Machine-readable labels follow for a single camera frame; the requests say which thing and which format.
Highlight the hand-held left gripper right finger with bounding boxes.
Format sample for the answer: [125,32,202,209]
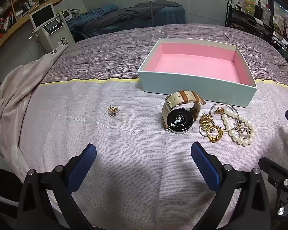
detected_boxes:
[191,141,271,230]

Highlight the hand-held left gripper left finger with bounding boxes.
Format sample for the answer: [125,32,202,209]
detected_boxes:
[17,143,98,230]

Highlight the beige strap wristwatch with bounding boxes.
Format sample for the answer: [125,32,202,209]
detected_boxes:
[162,90,206,134]

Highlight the white pearl bracelet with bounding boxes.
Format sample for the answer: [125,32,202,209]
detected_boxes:
[214,107,257,146]

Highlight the thin silver hoop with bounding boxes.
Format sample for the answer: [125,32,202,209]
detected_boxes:
[209,103,238,130]

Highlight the pink-lined pale blue box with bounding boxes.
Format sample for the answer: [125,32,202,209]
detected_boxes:
[137,38,258,108]

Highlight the silver crystal earrings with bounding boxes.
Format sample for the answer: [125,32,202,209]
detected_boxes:
[235,122,251,138]

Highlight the black metal rack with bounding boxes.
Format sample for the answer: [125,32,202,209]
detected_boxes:
[224,0,288,61]

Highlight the pale pink quilt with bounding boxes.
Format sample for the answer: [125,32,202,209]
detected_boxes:
[0,45,68,185]

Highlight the group of bottles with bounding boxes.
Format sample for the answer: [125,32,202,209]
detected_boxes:
[232,0,273,21]

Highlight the white machine with screen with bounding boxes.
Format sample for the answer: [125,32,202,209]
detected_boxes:
[29,2,76,53]

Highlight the blue covered massage bed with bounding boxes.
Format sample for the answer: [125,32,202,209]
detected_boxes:
[70,2,186,42]

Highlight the grey blanket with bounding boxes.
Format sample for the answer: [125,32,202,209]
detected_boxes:
[118,2,180,21]

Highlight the white floor lamp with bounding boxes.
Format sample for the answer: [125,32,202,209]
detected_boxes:
[149,0,155,27]

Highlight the chunky gold ring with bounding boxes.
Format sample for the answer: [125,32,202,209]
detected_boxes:
[207,127,225,144]

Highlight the wooden wall shelf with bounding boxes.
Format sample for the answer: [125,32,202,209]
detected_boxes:
[0,0,70,60]

